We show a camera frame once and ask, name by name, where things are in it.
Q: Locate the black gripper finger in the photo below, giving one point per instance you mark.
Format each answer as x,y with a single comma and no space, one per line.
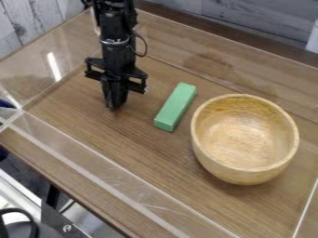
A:
120,89
108,92

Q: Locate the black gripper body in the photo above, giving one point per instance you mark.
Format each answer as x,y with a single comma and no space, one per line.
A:
116,65

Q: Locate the green rectangular block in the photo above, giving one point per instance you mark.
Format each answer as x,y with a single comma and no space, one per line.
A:
175,106

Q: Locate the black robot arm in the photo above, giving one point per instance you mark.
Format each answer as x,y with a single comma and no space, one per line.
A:
115,17

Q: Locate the brown wooden bowl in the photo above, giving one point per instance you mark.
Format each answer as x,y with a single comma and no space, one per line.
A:
244,138

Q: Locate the black table leg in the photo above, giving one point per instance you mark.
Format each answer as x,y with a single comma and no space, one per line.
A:
52,196

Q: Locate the clear acrylic tray enclosure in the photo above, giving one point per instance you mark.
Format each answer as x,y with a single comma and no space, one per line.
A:
131,172

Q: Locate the metal bracket with screw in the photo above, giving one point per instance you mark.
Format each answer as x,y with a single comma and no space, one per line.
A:
55,226

